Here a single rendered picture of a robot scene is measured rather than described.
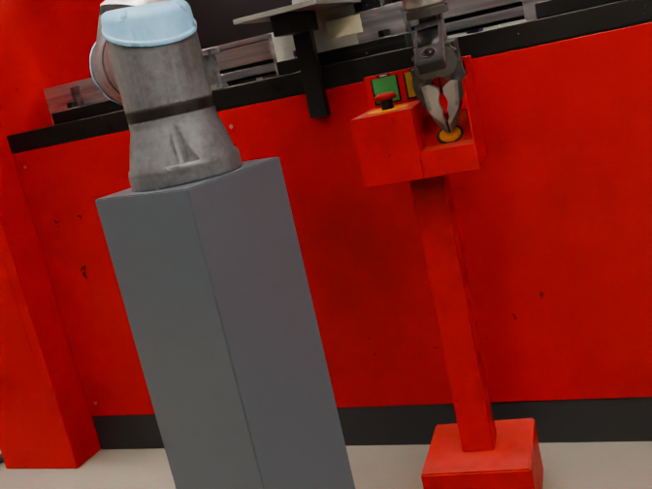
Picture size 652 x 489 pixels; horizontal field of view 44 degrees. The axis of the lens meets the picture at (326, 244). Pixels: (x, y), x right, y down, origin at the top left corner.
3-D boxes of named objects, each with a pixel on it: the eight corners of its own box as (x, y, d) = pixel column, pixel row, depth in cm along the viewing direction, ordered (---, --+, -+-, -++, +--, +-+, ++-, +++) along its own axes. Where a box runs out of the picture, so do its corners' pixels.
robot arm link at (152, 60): (133, 113, 100) (104, 0, 97) (114, 116, 112) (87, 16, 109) (225, 92, 104) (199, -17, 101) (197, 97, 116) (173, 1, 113)
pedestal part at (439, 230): (462, 452, 155) (408, 176, 144) (466, 437, 161) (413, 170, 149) (494, 450, 153) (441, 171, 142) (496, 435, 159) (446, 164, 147)
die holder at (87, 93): (52, 125, 213) (42, 88, 211) (67, 121, 219) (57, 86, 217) (216, 89, 193) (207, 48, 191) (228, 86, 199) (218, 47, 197)
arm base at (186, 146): (187, 186, 99) (166, 106, 97) (109, 196, 108) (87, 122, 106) (265, 159, 111) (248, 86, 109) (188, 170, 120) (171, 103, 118)
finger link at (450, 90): (470, 122, 145) (460, 71, 143) (467, 130, 140) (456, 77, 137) (452, 126, 146) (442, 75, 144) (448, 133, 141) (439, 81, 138)
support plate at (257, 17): (233, 24, 160) (232, 19, 160) (287, 19, 184) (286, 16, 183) (316, 4, 153) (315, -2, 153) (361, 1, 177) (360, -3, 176)
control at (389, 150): (364, 188, 141) (342, 84, 137) (382, 171, 156) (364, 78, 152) (479, 169, 135) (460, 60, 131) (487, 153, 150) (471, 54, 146)
